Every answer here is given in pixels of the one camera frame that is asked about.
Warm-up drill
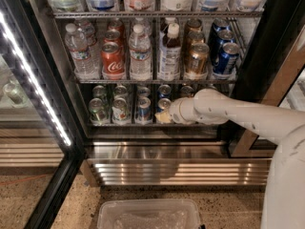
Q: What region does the water bottle rear left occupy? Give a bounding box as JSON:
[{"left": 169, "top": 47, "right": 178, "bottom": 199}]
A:
[{"left": 74, "top": 18, "right": 100, "bottom": 68}]

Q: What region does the red blue can rear bottom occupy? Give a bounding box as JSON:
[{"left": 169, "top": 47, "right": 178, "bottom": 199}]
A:
[{"left": 137, "top": 86, "right": 151, "bottom": 98}]

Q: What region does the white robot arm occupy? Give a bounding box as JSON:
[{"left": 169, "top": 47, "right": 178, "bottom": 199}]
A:
[{"left": 155, "top": 88, "right": 305, "bottom": 229}]

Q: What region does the blue pepsi can front bottom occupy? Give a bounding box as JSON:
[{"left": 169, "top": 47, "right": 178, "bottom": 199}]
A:
[{"left": 157, "top": 98, "right": 171, "bottom": 113}]

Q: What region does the red coca cola can front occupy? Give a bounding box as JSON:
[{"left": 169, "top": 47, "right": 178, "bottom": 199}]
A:
[{"left": 101, "top": 42, "right": 125, "bottom": 76}]

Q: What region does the clear plastic bin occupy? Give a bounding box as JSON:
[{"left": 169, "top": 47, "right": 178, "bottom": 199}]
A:
[{"left": 97, "top": 198, "right": 201, "bottom": 229}]

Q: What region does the blue can shelf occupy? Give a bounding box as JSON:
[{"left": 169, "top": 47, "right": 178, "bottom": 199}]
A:
[
  {"left": 211, "top": 30, "right": 235, "bottom": 62},
  {"left": 213, "top": 42, "right": 239, "bottom": 75},
  {"left": 210, "top": 18, "right": 231, "bottom": 38}
]

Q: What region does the water bottle centre front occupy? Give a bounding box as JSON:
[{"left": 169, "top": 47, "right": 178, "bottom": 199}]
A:
[{"left": 129, "top": 24, "right": 152, "bottom": 79}]

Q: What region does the white red can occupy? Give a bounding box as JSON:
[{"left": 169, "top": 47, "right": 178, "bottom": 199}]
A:
[
  {"left": 113, "top": 85, "right": 129, "bottom": 101},
  {"left": 112, "top": 97, "right": 130, "bottom": 121}
]

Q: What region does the gold can rear middle shelf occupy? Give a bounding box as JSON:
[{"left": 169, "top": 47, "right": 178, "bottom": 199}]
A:
[{"left": 184, "top": 18, "right": 203, "bottom": 35}]

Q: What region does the red coca cola can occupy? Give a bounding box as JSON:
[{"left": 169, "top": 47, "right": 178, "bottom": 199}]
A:
[
  {"left": 108, "top": 19, "right": 125, "bottom": 34},
  {"left": 101, "top": 42, "right": 125, "bottom": 76},
  {"left": 103, "top": 30, "right": 124, "bottom": 47}
]

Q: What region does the blue can front middle shelf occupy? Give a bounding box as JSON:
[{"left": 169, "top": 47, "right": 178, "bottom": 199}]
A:
[{"left": 213, "top": 42, "right": 239, "bottom": 75}]

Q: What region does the water bottle front left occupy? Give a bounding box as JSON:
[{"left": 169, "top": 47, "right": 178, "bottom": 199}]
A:
[{"left": 65, "top": 23, "right": 95, "bottom": 75}]

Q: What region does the gold can front middle shelf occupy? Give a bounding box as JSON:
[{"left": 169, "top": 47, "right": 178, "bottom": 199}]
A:
[{"left": 186, "top": 43, "right": 210, "bottom": 74}]

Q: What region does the white LED light strip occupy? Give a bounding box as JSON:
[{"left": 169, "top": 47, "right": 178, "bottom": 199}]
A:
[{"left": 0, "top": 11, "right": 71, "bottom": 146}]

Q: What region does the gold can rear bottom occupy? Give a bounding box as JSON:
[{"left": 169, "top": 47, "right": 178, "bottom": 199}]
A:
[{"left": 180, "top": 86, "right": 194, "bottom": 97}]

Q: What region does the brown tea bottle front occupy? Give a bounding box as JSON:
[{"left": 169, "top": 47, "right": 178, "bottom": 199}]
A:
[{"left": 159, "top": 23, "right": 181, "bottom": 80}]

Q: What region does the blue can rear middle shelf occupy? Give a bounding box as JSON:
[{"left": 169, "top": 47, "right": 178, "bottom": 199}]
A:
[{"left": 210, "top": 18, "right": 231, "bottom": 38}]

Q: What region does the red coca cola can rear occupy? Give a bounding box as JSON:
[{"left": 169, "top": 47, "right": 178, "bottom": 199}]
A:
[{"left": 108, "top": 19, "right": 125, "bottom": 34}]

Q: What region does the blue pepsi can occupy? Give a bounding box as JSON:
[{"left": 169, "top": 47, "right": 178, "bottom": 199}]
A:
[
  {"left": 157, "top": 98, "right": 171, "bottom": 113},
  {"left": 157, "top": 84, "right": 172, "bottom": 98}
]

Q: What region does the gold can shelf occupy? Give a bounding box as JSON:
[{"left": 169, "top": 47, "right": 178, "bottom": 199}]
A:
[
  {"left": 186, "top": 31, "right": 205, "bottom": 51},
  {"left": 186, "top": 43, "right": 210, "bottom": 74},
  {"left": 184, "top": 18, "right": 203, "bottom": 35}
]

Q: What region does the white red can rear bottom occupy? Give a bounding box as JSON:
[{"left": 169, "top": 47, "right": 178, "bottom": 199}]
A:
[{"left": 113, "top": 85, "right": 129, "bottom": 101}]

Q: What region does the white red can front bottom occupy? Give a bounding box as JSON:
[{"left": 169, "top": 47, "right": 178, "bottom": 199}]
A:
[{"left": 112, "top": 97, "right": 130, "bottom": 121}]

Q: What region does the blue pepsi can rear bottom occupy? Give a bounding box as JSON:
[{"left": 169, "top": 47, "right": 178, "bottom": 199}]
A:
[{"left": 157, "top": 84, "right": 172, "bottom": 98}]

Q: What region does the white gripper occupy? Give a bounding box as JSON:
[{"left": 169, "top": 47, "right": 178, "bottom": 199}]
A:
[{"left": 155, "top": 99, "right": 182, "bottom": 123}]

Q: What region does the water bottle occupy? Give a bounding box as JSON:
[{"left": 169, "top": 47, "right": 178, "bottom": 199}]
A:
[
  {"left": 65, "top": 23, "right": 95, "bottom": 75},
  {"left": 74, "top": 18, "right": 100, "bottom": 68},
  {"left": 129, "top": 24, "right": 152, "bottom": 79}
]

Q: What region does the glass fridge door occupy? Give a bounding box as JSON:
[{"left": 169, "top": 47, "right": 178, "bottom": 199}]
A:
[{"left": 0, "top": 0, "right": 85, "bottom": 229}]

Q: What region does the green can rear bottom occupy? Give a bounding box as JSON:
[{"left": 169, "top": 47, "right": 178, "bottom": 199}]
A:
[{"left": 92, "top": 85, "right": 108, "bottom": 103}]

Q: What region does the red blue can front bottom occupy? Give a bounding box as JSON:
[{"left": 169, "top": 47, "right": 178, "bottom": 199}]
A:
[{"left": 137, "top": 97, "right": 151, "bottom": 121}]

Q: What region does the red coca cola can middle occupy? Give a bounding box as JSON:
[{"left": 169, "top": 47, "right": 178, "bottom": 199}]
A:
[{"left": 103, "top": 30, "right": 124, "bottom": 47}]

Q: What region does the red blue can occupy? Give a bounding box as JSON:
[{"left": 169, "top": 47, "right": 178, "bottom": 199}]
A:
[
  {"left": 137, "top": 97, "right": 151, "bottom": 121},
  {"left": 137, "top": 86, "right": 151, "bottom": 98}
]

